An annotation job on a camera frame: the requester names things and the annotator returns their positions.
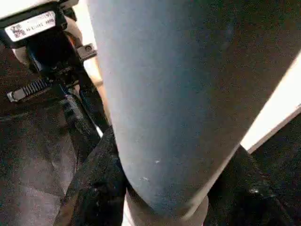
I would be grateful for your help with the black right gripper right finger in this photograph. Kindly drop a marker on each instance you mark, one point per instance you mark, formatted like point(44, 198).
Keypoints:
point(249, 195)

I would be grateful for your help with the white plastic table top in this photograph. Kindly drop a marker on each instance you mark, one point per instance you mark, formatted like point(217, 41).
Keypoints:
point(270, 117)

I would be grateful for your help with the black work mat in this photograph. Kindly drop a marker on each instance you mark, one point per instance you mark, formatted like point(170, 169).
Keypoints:
point(35, 164)

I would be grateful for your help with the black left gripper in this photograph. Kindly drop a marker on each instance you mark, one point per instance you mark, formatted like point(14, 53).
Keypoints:
point(51, 61)

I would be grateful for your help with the white plastic table leg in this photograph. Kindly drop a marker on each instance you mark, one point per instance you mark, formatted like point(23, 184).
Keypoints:
point(176, 94)

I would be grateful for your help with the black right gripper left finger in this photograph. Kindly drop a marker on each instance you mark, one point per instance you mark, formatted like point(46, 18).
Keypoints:
point(94, 188)

